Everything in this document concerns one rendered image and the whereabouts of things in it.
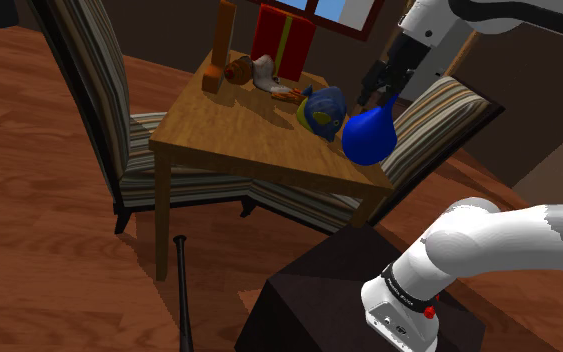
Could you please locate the striped high-back chair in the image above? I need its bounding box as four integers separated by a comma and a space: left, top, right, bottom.
241, 75, 506, 236
26, 0, 254, 236

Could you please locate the blue and yellow fish toy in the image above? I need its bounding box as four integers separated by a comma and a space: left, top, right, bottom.
295, 84, 349, 144

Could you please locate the red box with yellow stripe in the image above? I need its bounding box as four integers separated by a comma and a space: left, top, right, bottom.
250, 3, 318, 84

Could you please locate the small orange object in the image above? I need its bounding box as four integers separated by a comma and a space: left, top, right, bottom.
270, 87, 307, 104

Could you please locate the blue teardrop vase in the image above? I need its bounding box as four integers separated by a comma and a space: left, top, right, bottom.
341, 92, 401, 167

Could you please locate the white and grey figure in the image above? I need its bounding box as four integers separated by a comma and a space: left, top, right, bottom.
251, 53, 295, 95

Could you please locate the dark robot stand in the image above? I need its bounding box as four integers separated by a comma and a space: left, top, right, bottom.
234, 223, 487, 352

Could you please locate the wooden table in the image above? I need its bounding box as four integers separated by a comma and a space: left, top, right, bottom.
148, 48, 395, 283

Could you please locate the orange wooden bookend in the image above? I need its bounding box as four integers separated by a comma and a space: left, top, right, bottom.
201, 0, 238, 95

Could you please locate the brown round figure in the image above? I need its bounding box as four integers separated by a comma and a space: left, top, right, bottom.
223, 54, 256, 86

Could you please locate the window with red frame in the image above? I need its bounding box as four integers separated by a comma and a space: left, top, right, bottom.
247, 0, 388, 43

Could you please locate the black baseball bat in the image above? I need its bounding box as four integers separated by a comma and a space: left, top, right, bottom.
172, 234, 196, 352

